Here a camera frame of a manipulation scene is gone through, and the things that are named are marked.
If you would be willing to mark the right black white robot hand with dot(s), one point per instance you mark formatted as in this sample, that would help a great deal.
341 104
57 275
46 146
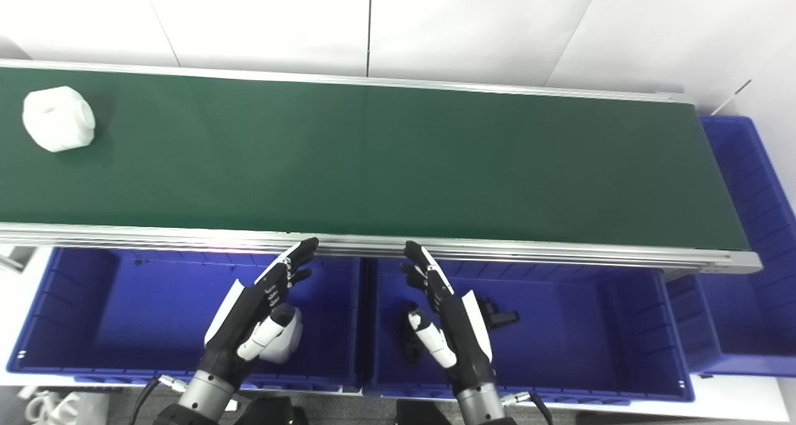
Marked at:
457 325

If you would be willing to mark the green conveyor belt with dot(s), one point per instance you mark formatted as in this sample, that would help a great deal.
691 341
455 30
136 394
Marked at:
497 251
398 163

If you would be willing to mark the black plastic part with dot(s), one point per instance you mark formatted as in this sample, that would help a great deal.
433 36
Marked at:
500 316
410 341

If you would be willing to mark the white plastic part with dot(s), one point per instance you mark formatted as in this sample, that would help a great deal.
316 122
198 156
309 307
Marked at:
57 120
289 341

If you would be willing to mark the aluminium conveyor leg frame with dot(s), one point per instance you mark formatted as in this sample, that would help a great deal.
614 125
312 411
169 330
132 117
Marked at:
15 260

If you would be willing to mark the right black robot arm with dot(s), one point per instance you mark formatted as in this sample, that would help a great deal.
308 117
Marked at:
479 406

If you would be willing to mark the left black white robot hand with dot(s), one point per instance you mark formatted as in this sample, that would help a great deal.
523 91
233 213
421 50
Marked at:
249 313

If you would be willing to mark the blue plastic bin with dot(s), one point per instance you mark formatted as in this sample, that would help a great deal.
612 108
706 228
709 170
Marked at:
752 257
124 313
572 338

